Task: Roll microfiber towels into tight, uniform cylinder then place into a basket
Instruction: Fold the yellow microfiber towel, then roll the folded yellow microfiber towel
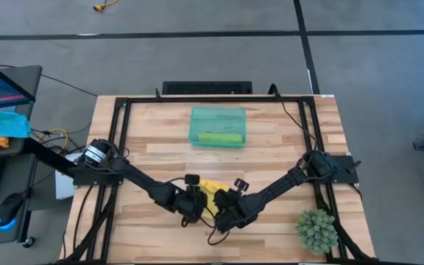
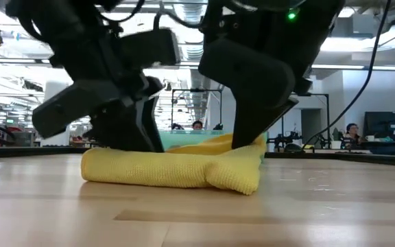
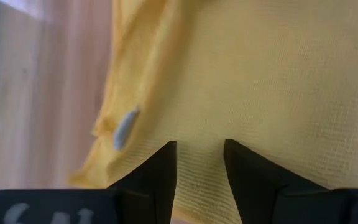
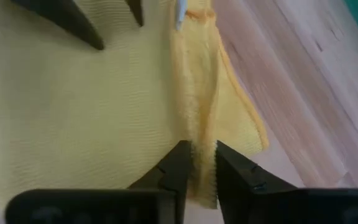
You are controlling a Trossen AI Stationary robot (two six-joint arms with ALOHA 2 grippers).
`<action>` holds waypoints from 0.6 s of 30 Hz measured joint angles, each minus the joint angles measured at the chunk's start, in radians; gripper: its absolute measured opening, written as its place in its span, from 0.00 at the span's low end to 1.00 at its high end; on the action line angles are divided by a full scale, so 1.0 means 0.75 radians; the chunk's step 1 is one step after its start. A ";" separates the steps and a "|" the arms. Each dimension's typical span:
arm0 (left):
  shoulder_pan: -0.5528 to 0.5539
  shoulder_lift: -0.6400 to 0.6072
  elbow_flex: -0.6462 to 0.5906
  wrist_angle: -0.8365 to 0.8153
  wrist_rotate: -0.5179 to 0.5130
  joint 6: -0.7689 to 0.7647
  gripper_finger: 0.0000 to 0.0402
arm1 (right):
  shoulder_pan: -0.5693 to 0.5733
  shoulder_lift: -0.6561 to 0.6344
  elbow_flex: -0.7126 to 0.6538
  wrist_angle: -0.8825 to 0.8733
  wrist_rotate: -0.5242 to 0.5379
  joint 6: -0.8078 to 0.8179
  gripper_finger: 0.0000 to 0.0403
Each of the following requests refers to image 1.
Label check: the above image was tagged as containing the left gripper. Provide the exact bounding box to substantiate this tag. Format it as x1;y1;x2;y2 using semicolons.
177;174;210;224

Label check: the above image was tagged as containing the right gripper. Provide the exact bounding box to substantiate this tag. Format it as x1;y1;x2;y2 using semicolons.
213;177;250;233

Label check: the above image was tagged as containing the yellow microfiber towel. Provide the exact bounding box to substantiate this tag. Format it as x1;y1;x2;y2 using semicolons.
198;178;231;219

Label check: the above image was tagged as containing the green microfiber towel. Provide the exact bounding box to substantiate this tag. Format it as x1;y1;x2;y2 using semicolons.
198;132;244;145

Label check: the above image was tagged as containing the teal translucent plastic basket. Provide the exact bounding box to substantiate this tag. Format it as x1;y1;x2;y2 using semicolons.
188;106;247;149

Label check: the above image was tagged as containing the green artificial plant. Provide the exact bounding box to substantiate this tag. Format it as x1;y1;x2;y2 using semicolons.
294;208;339;255

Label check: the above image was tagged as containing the black perforated box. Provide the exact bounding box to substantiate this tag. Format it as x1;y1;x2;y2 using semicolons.
162;81;253;96

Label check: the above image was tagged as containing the white box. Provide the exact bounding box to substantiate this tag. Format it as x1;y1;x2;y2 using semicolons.
54;152;84;200

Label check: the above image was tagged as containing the black stand bar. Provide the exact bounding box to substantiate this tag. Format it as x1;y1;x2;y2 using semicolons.
23;138;77;177

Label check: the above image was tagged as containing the black computer mouse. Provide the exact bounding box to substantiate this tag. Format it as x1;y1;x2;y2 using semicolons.
0;193;24;231

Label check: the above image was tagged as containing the grey side desk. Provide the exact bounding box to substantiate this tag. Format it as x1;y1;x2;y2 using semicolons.
0;65;43;247

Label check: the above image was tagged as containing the blue cloth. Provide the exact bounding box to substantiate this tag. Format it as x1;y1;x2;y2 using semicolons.
0;110;32;139

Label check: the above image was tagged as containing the black looped wrist cable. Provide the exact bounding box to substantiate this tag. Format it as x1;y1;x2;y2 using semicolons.
206;224;232;247

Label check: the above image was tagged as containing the black metal table frame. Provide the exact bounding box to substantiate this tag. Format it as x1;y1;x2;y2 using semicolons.
59;93;378;265

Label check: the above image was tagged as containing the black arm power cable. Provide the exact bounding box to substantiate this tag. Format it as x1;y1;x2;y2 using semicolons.
280;99;318;152

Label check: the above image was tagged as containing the black sleeved cable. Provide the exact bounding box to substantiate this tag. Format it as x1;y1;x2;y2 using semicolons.
313;183;373;262
64;183;119;262

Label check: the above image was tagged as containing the yellow cable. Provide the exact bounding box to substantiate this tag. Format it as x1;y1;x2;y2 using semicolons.
37;127;69;152

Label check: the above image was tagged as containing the black cable bundle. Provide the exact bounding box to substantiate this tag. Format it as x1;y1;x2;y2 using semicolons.
30;123;92;152

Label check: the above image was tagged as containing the thin black floor cable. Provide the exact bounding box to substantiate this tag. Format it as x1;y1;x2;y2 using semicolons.
0;64;99;97

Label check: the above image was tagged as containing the yellow cable plug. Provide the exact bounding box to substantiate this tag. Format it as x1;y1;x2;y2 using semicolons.
93;0;119;13

